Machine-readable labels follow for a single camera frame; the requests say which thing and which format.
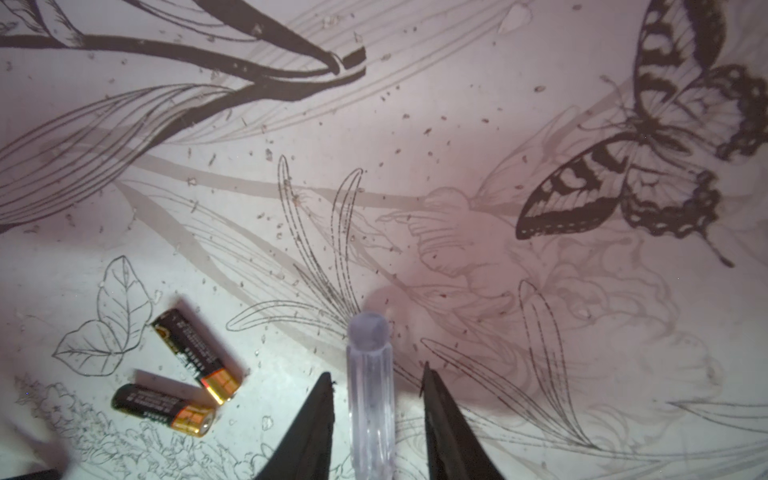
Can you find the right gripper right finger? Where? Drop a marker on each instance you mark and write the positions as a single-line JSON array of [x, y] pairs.
[[454, 452]]

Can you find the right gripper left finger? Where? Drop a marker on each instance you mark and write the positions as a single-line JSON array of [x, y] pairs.
[[305, 450]]

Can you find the clear handle screwdriver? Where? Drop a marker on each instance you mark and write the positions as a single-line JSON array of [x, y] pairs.
[[371, 396]]

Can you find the black gold AAA battery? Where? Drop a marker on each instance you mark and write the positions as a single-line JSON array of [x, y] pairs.
[[176, 413], [197, 357]]

